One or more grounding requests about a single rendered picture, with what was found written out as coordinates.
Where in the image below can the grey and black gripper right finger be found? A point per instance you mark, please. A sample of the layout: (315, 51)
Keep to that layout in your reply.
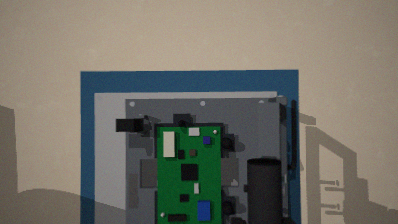
(288, 220)

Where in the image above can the green circuit board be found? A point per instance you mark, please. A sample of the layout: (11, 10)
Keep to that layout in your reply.
(189, 175)

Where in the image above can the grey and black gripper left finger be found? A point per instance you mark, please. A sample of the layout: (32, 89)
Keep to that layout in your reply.
(237, 220)

